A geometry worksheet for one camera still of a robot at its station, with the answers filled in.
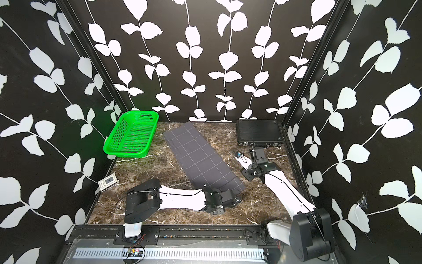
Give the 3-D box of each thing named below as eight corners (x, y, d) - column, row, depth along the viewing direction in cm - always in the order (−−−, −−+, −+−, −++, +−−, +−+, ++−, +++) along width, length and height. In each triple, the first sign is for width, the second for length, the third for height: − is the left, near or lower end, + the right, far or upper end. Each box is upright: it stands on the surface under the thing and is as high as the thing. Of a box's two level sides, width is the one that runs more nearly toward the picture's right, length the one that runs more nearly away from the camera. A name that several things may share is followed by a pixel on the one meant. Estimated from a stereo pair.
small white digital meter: (102, 192, 89) (100, 190, 87) (99, 183, 92) (97, 182, 90) (119, 182, 93) (117, 180, 91) (115, 174, 96) (113, 172, 94)
